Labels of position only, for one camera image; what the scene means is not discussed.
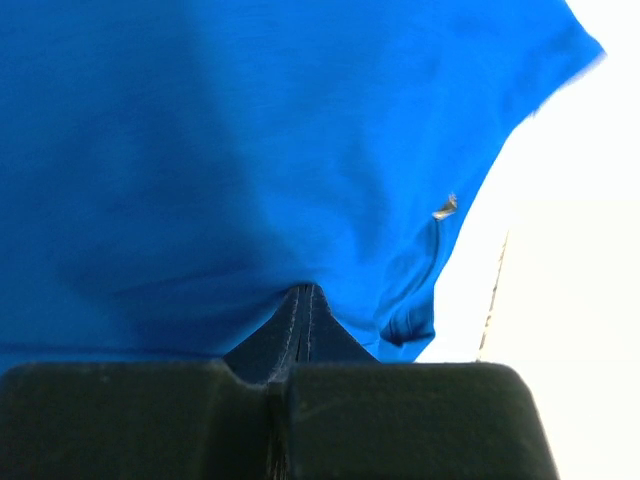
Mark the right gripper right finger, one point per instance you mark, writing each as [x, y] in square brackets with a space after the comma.
[350, 417]

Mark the blue printed t shirt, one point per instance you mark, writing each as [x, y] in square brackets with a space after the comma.
[171, 170]

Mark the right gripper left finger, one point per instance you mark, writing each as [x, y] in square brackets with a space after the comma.
[217, 419]

